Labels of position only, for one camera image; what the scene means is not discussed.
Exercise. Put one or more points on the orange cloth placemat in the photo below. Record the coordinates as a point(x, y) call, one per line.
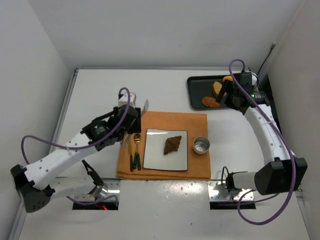
point(196, 125)

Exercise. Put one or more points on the orange bread roll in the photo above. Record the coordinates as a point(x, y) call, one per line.
point(216, 88)

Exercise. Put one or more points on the metal base plate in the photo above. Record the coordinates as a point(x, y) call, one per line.
point(218, 194)
point(111, 187)

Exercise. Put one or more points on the brown croissant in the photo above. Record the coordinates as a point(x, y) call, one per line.
point(172, 144)

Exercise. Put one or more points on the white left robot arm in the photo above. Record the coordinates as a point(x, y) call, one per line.
point(38, 183)

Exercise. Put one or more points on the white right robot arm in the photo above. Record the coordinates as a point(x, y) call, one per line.
point(282, 172)

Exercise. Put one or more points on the white square plate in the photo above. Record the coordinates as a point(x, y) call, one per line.
point(154, 157)

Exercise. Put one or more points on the black baking tray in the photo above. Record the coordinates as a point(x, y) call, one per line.
point(201, 86)

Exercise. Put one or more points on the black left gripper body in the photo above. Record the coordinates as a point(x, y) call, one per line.
point(136, 122)

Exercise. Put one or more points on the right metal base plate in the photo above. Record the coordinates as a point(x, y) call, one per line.
point(218, 194)

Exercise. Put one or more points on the cream mug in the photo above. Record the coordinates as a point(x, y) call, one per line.
point(201, 145)

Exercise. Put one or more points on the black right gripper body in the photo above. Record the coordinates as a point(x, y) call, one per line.
point(228, 92)

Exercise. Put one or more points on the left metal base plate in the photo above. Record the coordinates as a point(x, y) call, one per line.
point(111, 187)

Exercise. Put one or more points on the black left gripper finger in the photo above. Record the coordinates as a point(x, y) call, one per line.
point(114, 120)
point(134, 120)

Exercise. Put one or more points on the green handled gold spoon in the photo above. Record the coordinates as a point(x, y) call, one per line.
point(137, 139)

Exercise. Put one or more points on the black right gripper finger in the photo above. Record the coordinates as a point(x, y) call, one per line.
point(227, 87)
point(219, 94)

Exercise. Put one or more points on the stainless steel tongs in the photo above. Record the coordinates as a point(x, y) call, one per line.
point(124, 142)

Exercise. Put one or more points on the toasted bread slice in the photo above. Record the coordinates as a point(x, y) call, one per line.
point(210, 102)

